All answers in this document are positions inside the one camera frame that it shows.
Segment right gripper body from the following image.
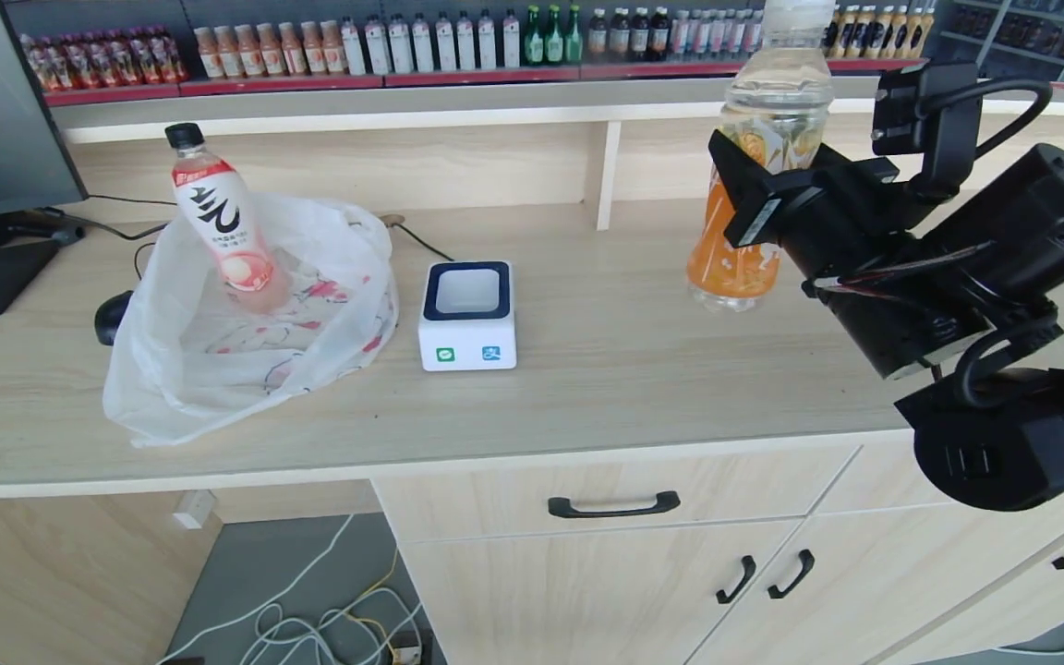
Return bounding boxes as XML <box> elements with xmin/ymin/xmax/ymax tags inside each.
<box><xmin>707</xmin><ymin>129</ymin><xmax>997</xmax><ymax>381</ymax></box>

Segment orange drink bottle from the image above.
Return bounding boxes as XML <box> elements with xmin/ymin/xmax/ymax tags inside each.
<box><xmin>687</xmin><ymin>0</ymin><xmax>836</xmax><ymax>313</ymax></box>

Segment white barcode scanner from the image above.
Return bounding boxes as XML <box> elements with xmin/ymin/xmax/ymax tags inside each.
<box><xmin>418</xmin><ymin>260</ymin><xmax>518</xmax><ymax>372</ymax></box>

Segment white plastic bag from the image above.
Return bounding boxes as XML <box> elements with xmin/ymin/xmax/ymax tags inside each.
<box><xmin>103</xmin><ymin>192</ymin><xmax>401</xmax><ymax>449</ymax></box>

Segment row of dark bottles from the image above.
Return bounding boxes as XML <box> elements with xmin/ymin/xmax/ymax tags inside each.
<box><xmin>948</xmin><ymin>5</ymin><xmax>1064</xmax><ymax>58</ymax></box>

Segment wooden counter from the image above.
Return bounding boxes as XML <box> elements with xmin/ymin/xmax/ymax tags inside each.
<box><xmin>0</xmin><ymin>74</ymin><xmax>1064</xmax><ymax>665</ymax></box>

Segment wooden cabinet door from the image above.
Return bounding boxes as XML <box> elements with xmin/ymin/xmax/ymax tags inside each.
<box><xmin>687</xmin><ymin>480</ymin><xmax>1064</xmax><ymax>665</ymax></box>
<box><xmin>399</xmin><ymin>518</ymin><xmax>804</xmax><ymax>665</ymax></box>
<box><xmin>869</xmin><ymin>503</ymin><xmax>1064</xmax><ymax>665</ymax></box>

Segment wide wooden drawer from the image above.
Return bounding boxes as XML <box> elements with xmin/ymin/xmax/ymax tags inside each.
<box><xmin>372</xmin><ymin>446</ymin><xmax>862</xmax><ymax>544</ymax></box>

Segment black shop shelf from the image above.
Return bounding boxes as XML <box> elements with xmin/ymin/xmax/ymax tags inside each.
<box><xmin>0</xmin><ymin>0</ymin><xmax>941</xmax><ymax>108</ymax></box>

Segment pink drink bottle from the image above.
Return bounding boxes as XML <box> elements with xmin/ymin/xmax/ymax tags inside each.
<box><xmin>164</xmin><ymin>122</ymin><xmax>293</xmax><ymax>315</ymax></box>

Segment black computer mouse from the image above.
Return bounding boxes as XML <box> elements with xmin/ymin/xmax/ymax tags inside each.
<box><xmin>93</xmin><ymin>290</ymin><xmax>136</xmax><ymax>347</ymax></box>

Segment row of red bottles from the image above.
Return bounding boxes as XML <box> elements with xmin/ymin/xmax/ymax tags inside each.
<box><xmin>19</xmin><ymin>25</ymin><xmax>189</xmax><ymax>92</ymax></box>

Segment black handheld scanner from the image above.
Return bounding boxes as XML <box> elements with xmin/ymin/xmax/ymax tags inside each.
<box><xmin>0</xmin><ymin>207</ymin><xmax>86</xmax><ymax>248</ymax></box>

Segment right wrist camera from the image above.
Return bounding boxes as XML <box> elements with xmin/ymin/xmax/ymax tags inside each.
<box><xmin>872</xmin><ymin>63</ymin><xmax>987</xmax><ymax>204</ymax></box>

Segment thin black cable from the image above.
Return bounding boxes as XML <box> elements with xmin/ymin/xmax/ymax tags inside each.
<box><xmin>393</xmin><ymin>222</ymin><xmax>455</xmax><ymax>263</ymax></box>

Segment yellow cable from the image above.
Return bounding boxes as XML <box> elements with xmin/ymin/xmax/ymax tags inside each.
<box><xmin>345</xmin><ymin>550</ymin><xmax>405</xmax><ymax>649</ymax></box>

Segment white cable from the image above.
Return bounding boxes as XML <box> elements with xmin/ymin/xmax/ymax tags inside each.
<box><xmin>156</xmin><ymin>513</ymin><xmax>428</xmax><ymax>665</ymax></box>

